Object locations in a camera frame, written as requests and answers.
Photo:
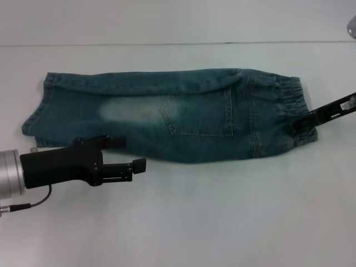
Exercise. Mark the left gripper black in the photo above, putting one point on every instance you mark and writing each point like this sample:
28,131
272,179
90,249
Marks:
61,165

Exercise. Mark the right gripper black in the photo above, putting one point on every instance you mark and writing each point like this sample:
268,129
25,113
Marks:
333,109

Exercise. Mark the blue denim shorts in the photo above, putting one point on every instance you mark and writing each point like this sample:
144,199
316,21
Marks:
180,119

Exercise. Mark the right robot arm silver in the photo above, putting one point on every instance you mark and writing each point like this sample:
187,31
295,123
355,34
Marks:
352,27

